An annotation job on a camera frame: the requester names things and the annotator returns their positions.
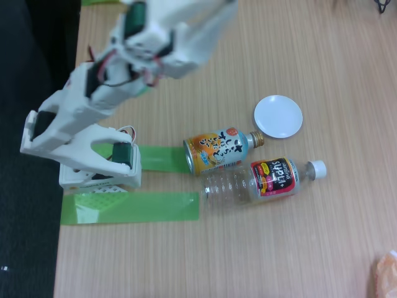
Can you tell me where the clear plastic bottle red label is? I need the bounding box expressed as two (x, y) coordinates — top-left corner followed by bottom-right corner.
(201, 156), (328, 207)

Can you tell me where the orange drink bottle can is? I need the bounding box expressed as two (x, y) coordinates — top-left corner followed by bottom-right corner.
(182, 127), (265, 177)

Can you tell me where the green tape at table edge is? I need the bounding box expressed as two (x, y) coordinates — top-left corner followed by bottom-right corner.
(81, 0), (125, 6)

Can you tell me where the small white round plate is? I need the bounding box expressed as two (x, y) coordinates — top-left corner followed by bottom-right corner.
(253, 94), (304, 140)

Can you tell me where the long green tape strip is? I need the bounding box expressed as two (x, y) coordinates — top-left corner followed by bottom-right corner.
(60, 191), (200, 227)

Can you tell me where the orange plastic bag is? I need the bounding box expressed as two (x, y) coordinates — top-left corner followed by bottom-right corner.
(370, 250), (397, 298)

